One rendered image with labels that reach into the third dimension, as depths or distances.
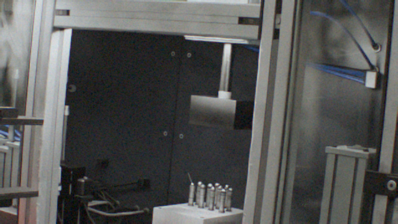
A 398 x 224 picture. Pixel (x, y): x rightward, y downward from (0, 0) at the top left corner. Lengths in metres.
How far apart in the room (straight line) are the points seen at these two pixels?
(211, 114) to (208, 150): 0.32
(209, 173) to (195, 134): 0.08
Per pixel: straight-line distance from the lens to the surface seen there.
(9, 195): 0.95
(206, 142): 1.57
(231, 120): 1.23
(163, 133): 1.63
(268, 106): 0.99
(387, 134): 0.92
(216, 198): 1.31
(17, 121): 0.94
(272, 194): 0.99
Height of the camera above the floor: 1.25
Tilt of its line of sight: 3 degrees down
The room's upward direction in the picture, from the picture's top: 6 degrees clockwise
